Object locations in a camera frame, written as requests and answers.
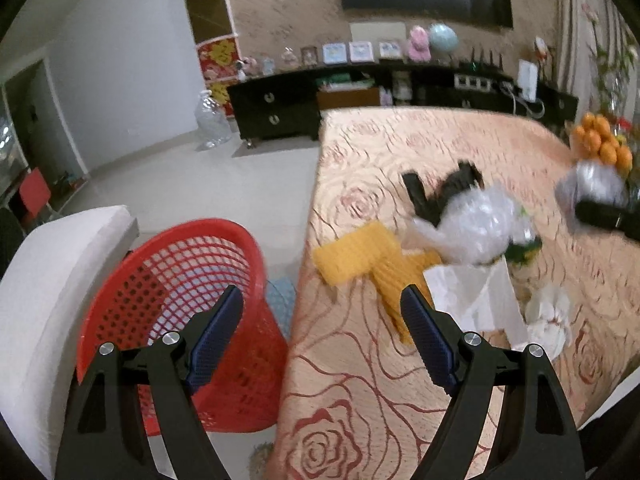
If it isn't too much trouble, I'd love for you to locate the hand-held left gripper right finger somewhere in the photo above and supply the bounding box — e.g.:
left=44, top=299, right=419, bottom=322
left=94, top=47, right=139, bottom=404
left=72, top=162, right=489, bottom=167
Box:
left=400, top=284, right=586, bottom=480

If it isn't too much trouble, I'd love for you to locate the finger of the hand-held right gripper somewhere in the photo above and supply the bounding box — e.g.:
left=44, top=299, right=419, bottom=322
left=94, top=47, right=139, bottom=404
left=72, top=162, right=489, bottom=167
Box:
left=574, top=200, right=640, bottom=242

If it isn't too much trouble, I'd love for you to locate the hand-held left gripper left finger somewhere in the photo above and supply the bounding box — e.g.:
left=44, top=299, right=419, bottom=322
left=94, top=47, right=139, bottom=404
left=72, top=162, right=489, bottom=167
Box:
left=54, top=284, right=246, bottom=480

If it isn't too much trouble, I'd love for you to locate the white paper sheet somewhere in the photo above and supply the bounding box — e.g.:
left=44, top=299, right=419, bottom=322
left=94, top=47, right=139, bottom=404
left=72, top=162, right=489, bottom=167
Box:
left=424, top=260, right=529, bottom=345

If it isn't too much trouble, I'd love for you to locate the green and yellow scouring sponge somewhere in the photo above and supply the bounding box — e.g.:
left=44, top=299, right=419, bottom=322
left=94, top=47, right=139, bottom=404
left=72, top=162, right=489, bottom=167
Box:
left=504, top=205, right=544, bottom=267

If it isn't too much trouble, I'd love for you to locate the red plastic mesh basket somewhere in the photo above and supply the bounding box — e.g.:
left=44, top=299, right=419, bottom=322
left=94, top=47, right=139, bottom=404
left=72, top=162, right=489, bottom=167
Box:
left=76, top=218, right=289, bottom=433

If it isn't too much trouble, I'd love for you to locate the white tissue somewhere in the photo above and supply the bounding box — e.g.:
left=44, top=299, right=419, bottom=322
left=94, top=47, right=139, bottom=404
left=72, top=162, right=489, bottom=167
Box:
left=525, top=284, right=574, bottom=357

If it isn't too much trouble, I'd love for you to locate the clear plastic bag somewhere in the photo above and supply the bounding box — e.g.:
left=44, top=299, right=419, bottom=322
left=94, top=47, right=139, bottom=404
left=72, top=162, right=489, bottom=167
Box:
left=406, top=185, right=538, bottom=267

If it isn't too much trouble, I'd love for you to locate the light blue mesh item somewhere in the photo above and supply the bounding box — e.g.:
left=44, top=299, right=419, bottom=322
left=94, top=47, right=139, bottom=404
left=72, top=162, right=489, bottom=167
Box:
left=264, top=279, right=299, bottom=339

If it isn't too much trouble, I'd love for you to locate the pile of oranges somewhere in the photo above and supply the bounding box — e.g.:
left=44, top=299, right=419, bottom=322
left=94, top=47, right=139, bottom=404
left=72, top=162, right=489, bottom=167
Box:
left=571, top=112, right=634, bottom=172

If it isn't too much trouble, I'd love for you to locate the rose-patterned tablecloth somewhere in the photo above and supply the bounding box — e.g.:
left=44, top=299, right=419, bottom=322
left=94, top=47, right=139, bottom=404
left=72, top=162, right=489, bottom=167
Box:
left=265, top=106, right=640, bottom=480

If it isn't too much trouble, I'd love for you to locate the green plant in vase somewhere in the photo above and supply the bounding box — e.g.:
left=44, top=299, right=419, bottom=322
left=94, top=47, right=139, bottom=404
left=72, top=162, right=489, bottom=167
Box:
left=589, top=42, right=640, bottom=122

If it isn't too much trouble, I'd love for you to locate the black crumpled plastic tray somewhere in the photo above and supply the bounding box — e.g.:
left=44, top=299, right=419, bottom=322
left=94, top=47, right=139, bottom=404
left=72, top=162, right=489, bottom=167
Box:
left=401, top=160, right=483, bottom=223

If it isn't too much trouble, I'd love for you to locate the white upright device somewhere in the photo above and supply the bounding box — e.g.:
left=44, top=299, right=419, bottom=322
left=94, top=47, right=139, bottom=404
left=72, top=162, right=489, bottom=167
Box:
left=517, top=59, right=539, bottom=102

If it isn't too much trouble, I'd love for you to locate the white lucky cat figure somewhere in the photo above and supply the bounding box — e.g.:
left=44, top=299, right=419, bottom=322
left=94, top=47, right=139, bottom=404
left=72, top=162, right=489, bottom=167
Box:
left=534, top=36, right=557, bottom=69

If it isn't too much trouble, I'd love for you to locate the white padded chair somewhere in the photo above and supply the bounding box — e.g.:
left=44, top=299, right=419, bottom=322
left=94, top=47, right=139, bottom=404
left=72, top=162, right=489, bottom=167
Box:
left=0, top=205, right=139, bottom=479

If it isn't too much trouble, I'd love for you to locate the white power strip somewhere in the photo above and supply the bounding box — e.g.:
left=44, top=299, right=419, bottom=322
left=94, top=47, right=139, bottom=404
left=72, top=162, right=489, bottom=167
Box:
left=453, top=74, right=494, bottom=92

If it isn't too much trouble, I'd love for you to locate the black wifi router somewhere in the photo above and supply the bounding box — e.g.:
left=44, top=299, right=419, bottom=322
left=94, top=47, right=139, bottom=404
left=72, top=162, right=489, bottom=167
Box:
left=459, top=47, right=507, bottom=74

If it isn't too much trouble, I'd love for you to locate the large clear water bottle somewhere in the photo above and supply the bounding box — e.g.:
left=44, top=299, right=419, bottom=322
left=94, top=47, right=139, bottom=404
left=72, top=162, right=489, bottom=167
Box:
left=194, top=89, right=234, bottom=149

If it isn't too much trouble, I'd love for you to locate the red chair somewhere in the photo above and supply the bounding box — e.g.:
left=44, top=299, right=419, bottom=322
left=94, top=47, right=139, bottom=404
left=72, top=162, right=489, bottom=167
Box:
left=18, top=166, right=52, bottom=222

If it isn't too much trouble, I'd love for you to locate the black television cabinet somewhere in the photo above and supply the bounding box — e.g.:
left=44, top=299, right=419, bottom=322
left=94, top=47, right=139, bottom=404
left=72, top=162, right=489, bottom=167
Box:
left=227, top=60, right=579, bottom=142

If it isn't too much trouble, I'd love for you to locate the light blue globe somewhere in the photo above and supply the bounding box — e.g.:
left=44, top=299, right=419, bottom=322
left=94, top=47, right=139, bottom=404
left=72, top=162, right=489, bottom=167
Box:
left=429, top=22, right=459, bottom=57

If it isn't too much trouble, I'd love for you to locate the wooden box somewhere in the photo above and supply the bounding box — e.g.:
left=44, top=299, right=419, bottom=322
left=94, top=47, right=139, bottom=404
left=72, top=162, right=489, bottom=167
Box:
left=317, top=87, right=381, bottom=110

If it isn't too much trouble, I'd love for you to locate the pink plush toy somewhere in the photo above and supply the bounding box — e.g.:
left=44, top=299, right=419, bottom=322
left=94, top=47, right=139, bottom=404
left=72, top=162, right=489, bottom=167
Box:
left=408, top=26, right=432, bottom=61

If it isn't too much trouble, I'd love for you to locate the red festive wall poster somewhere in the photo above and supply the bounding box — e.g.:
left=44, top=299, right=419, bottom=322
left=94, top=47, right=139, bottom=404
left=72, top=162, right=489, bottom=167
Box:
left=196, top=36, right=242, bottom=117

